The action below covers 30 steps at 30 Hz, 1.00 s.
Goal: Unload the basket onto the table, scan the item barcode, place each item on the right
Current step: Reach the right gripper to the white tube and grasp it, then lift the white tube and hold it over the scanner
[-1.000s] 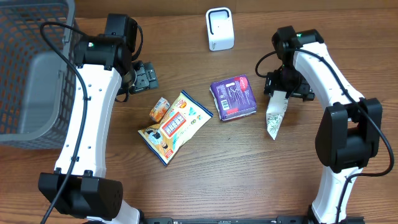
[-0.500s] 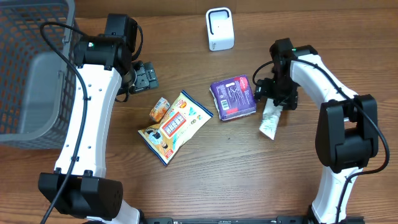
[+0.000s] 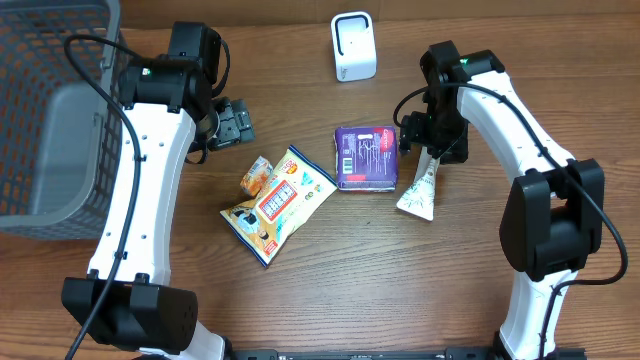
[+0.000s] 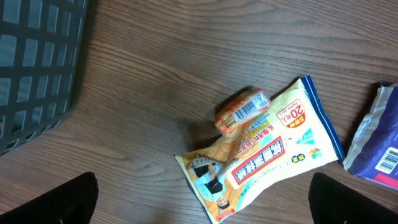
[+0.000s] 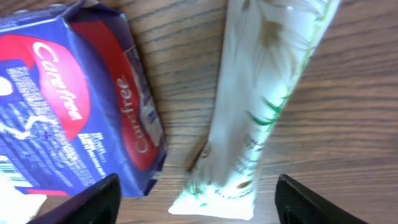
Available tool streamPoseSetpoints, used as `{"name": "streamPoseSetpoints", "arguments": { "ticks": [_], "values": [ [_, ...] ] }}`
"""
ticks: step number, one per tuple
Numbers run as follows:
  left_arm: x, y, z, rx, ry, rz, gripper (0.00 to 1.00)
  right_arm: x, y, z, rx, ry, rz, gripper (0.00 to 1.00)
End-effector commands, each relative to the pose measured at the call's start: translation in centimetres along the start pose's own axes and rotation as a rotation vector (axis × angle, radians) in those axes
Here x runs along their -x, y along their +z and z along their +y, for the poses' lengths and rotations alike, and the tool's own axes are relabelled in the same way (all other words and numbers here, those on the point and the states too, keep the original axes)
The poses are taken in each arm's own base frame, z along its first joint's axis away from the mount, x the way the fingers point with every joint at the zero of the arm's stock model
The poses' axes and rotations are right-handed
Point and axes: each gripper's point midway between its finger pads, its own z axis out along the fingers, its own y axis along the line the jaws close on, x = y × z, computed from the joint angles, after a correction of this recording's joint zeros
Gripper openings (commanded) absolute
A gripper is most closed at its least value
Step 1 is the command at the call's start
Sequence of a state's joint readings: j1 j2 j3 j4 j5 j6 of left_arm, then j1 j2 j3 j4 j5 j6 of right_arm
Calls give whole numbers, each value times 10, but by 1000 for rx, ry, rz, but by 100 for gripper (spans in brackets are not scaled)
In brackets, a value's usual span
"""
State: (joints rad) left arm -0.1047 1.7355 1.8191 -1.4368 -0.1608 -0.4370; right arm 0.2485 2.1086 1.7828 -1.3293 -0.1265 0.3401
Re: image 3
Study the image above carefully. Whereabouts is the small orange candy pack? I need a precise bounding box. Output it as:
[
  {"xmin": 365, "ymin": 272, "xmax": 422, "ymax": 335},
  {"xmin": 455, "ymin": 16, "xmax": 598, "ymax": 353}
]
[{"xmin": 240, "ymin": 156, "xmax": 273, "ymax": 197}]

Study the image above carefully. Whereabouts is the red purple snack packet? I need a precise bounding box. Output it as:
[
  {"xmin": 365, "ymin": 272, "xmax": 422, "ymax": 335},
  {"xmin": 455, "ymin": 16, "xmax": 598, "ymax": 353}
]
[{"xmin": 334, "ymin": 126, "xmax": 398, "ymax": 192}]

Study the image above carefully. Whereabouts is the white orange snack bag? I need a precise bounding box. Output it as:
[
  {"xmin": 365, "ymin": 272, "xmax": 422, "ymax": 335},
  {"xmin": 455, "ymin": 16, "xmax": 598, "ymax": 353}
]
[{"xmin": 220, "ymin": 145, "xmax": 337, "ymax": 267}]

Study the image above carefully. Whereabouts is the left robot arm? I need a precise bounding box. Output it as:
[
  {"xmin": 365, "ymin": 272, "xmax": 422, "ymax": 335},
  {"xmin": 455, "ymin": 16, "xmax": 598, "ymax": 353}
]
[{"xmin": 61, "ymin": 22, "xmax": 255, "ymax": 359}]

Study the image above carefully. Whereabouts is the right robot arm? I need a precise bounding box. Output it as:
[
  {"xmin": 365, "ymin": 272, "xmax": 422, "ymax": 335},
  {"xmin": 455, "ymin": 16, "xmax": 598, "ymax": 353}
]
[{"xmin": 393, "ymin": 41, "xmax": 605, "ymax": 359}]

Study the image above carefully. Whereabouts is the white barcode scanner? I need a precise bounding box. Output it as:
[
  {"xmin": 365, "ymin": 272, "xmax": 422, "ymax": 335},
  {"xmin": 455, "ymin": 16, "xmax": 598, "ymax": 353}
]
[{"xmin": 330, "ymin": 11, "xmax": 377, "ymax": 82}]

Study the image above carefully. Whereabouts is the grey plastic mesh basket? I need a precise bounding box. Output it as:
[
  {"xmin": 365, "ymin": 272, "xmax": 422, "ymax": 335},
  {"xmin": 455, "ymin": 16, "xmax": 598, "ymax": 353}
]
[{"xmin": 1, "ymin": 0, "xmax": 124, "ymax": 240}]

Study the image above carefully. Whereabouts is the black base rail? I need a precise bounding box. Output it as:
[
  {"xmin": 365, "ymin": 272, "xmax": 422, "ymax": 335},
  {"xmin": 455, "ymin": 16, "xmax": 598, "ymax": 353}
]
[{"xmin": 219, "ymin": 347, "xmax": 587, "ymax": 360}]

